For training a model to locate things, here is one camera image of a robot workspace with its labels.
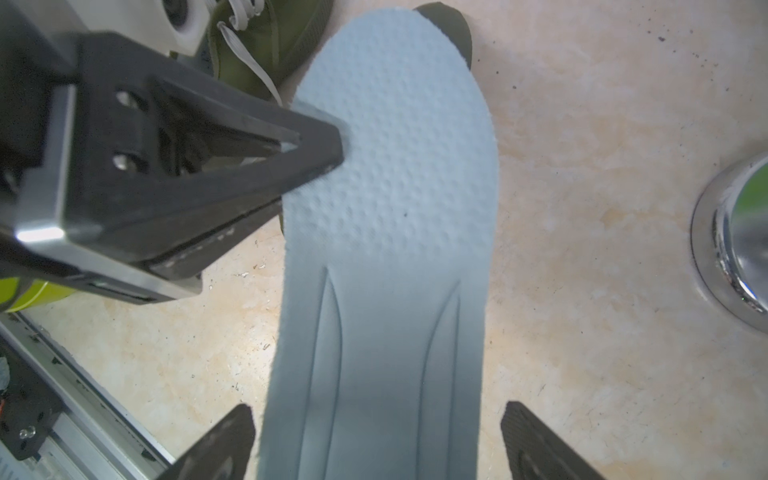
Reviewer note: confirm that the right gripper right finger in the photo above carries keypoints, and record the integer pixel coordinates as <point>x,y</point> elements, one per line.
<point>535,452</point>

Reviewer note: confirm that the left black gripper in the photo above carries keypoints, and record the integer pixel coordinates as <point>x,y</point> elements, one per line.
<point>162,154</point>

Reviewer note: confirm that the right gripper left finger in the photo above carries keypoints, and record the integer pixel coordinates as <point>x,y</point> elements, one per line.
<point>222,453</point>

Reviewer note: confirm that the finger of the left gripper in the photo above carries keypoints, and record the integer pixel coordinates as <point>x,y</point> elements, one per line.
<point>194,257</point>

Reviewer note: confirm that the olive green shoe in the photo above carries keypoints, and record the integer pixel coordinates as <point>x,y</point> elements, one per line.
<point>254,46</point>
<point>453,24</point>

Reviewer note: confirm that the grey blue insole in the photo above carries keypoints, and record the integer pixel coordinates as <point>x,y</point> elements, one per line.
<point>377,371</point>

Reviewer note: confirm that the lime green bowl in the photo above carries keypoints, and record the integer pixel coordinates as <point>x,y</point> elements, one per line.
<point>21,293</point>

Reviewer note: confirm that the silver metal cup stand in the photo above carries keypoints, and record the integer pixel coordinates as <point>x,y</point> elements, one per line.
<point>728,237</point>

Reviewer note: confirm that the aluminium front rail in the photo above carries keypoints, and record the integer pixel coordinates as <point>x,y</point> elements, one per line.
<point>94,436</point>

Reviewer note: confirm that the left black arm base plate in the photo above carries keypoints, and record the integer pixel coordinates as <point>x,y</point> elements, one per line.
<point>29,406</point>

